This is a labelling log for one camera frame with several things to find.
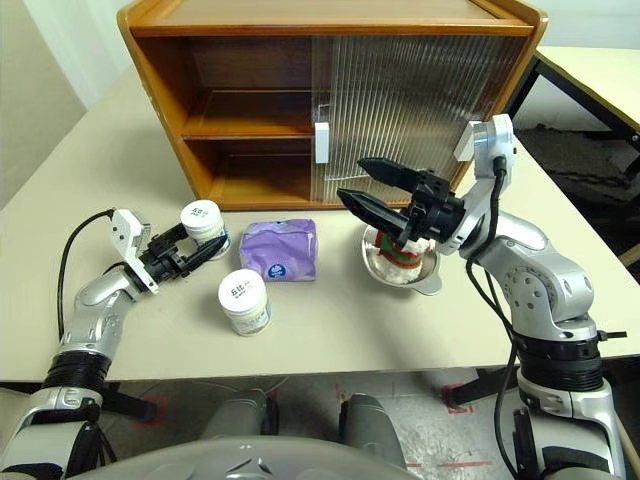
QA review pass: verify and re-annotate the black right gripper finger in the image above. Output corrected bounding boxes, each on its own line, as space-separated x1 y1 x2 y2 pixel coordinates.
336 187 417 247
358 156 427 194

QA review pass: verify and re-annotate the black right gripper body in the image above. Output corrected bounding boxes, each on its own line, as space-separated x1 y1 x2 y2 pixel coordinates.
403 169 469 242

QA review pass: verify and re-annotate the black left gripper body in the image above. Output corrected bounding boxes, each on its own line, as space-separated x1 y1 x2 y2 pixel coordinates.
141 226 195 281

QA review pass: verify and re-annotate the white bottle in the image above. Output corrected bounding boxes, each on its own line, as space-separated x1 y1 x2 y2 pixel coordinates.
217 269 273 337
180 199 232 261

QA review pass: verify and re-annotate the white door handle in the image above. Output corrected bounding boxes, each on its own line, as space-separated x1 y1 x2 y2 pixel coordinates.
453 121 476 162
313 122 332 165

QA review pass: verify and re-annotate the ribbed glass sliding door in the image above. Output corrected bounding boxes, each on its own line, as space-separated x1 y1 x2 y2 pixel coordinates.
324 35 527 206
310 35 506 206

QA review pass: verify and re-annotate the wooden cabinet shelf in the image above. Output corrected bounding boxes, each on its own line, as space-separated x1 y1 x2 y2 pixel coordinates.
182 89 321 140

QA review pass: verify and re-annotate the brown wooden cabinet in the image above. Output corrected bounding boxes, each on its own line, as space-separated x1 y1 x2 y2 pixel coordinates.
116 0 550 214

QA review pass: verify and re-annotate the black table foot bar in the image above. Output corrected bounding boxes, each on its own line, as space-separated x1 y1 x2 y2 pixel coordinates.
99 383 160 424
452 367 521 406

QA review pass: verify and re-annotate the dark grey rounded block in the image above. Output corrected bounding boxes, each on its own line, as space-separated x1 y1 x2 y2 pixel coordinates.
338 393 404 466
199 388 279 441

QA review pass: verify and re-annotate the tan wooden plank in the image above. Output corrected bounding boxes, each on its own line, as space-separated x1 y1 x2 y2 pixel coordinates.
618 238 640 270

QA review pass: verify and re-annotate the silver robot torso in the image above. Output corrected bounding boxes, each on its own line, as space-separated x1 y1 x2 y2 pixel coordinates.
69 433 416 480

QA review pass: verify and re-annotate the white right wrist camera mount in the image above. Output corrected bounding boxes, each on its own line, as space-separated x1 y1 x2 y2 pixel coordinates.
439 113 516 261

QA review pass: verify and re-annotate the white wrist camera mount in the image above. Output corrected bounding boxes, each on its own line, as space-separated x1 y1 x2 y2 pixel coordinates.
107 208 161 295
439 113 516 261

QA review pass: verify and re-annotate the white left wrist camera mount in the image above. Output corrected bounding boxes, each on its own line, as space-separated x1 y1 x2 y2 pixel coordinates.
107 208 161 295

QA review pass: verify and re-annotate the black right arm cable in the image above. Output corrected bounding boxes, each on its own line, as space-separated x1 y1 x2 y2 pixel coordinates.
464 155 521 479

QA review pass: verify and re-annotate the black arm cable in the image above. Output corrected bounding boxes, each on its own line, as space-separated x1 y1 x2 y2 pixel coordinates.
464 155 521 479
56 208 115 344

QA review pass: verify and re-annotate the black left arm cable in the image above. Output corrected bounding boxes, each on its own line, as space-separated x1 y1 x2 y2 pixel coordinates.
56 208 115 344

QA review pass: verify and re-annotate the beige table with black frame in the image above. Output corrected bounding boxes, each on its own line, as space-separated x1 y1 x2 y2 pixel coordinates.
504 45 640 146

